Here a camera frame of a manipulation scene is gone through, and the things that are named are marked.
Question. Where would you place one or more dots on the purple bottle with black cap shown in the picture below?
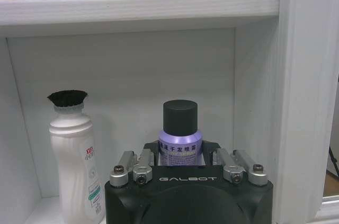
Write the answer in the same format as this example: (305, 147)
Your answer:
(180, 139)

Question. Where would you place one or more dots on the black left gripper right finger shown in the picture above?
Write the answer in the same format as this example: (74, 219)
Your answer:
(238, 165)

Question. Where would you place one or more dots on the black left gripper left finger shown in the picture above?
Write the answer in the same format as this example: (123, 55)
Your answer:
(137, 164)

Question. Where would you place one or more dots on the white bottle with black cap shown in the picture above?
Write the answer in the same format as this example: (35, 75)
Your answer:
(76, 160)

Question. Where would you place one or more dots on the black tripod leg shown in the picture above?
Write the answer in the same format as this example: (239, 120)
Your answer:
(334, 160)

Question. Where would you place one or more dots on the white wooden cabinet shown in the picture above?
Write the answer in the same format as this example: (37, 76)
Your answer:
(265, 75)

